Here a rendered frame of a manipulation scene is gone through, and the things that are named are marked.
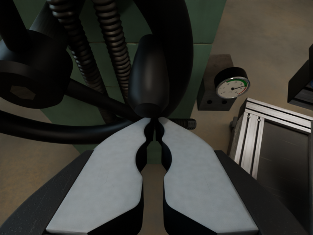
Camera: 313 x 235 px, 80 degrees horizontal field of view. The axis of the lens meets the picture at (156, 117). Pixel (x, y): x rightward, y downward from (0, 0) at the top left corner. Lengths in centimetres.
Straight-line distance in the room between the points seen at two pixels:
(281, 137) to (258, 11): 143
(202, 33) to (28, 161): 103
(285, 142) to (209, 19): 72
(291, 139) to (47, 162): 115
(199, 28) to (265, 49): 140
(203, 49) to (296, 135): 72
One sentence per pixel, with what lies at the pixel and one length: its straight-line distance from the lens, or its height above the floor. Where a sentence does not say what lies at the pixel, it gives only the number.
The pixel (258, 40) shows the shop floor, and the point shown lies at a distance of 180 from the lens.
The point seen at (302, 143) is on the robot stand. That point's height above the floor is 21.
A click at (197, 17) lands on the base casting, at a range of 35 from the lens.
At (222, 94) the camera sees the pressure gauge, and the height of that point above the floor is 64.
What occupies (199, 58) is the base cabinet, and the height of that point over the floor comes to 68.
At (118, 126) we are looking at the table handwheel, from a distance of 26.
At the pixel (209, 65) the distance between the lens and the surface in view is 48.
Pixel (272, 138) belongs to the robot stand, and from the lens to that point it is 95.
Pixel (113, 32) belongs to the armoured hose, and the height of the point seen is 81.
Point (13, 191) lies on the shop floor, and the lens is 116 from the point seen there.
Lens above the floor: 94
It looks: 58 degrees down
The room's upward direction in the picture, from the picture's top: 1 degrees clockwise
